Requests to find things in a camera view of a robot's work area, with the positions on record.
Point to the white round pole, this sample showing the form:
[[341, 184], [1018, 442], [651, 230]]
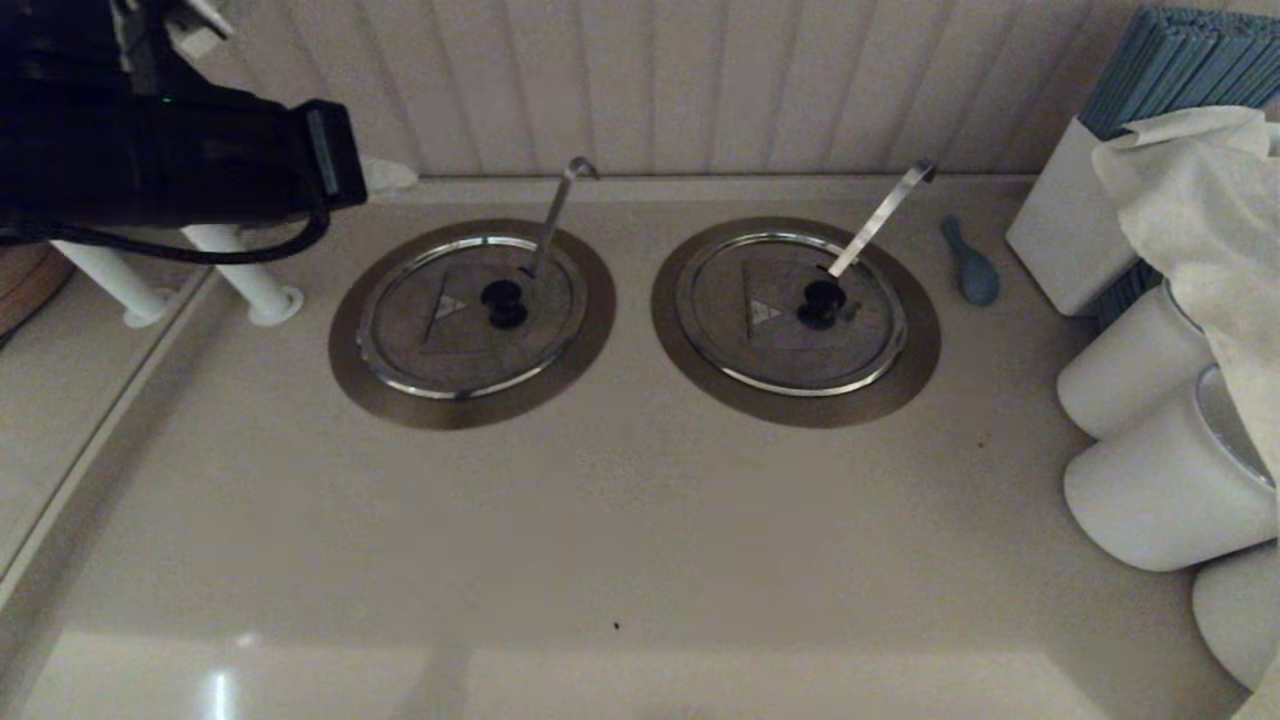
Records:
[[250, 280], [110, 275]]

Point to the white cylindrical canister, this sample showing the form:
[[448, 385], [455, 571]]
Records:
[[1150, 490], [1240, 610], [1130, 370]]

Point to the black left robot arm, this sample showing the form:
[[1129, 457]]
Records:
[[70, 130]]

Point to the steel lid with black knob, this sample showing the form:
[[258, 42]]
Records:
[[450, 350], [740, 340]]

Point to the blue plastic spoon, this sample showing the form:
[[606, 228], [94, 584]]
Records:
[[975, 275]]

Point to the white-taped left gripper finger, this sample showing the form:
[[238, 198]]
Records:
[[335, 155]]

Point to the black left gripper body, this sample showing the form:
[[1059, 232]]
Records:
[[230, 160]]

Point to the white pole base flange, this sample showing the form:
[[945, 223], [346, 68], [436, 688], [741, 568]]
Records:
[[290, 305], [160, 312]]

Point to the white rectangular holder box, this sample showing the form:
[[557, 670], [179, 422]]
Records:
[[1060, 230]]

